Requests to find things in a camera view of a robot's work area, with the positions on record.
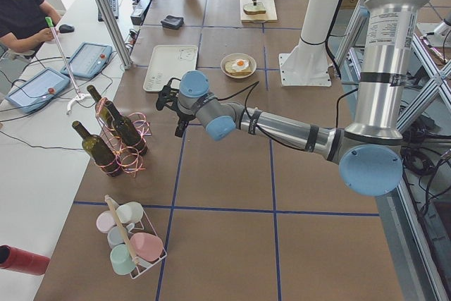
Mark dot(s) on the green wine bottle front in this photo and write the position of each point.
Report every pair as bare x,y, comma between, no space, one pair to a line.
99,151

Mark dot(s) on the red cylinder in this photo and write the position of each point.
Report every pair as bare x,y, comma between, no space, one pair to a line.
15,259

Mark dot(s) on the green wine bottle back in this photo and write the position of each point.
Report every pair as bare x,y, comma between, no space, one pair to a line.
97,98

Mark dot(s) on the blue teach pendant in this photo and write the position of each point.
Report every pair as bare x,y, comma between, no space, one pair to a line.
89,59
38,91

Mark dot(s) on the fried egg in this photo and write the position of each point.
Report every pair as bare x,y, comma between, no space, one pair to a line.
239,64

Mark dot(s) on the cream round plate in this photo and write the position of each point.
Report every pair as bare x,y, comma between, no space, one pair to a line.
231,57

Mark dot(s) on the green wine bottle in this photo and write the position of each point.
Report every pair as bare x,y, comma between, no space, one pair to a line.
97,98
99,151
126,130

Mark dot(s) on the reacher grabber stick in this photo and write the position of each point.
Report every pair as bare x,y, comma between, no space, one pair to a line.
79,96

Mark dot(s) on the wooden cutting board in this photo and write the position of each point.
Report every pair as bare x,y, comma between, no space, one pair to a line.
269,16

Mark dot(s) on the person in black shirt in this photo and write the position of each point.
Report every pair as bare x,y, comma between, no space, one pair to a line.
23,24

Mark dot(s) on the grey blue cup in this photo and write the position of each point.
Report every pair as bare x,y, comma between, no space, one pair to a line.
114,237

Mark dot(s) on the light pink cup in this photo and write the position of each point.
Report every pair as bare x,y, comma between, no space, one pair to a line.
105,222

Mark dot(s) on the green wine bottle middle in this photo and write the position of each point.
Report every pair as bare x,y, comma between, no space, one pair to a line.
126,130

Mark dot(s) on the blue teach pendant far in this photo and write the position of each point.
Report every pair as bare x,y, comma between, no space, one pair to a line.
89,59

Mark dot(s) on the mint green cup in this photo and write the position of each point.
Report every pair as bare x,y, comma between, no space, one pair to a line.
121,260

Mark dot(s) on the copper wire bottle rack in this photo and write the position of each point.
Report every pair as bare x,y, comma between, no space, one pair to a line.
128,157

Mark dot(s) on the folded grey cloth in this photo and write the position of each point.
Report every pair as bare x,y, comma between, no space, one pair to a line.
172,22

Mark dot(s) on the cream bear serving tray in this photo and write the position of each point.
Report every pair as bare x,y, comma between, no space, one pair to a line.
169,61

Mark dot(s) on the black computer mouse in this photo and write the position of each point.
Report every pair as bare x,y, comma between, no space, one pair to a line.
66,28

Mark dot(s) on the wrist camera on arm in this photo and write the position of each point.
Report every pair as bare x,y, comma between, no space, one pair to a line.
168,97

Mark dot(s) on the blue teach pendant near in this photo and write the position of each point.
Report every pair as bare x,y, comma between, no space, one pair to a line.
38,91

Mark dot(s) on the black keyboard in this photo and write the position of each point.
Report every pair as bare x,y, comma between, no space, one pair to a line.
114,6

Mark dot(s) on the white cup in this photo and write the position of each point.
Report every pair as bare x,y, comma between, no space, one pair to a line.
131,212

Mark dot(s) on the aluminium frame post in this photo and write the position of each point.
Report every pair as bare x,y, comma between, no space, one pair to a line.
114,33

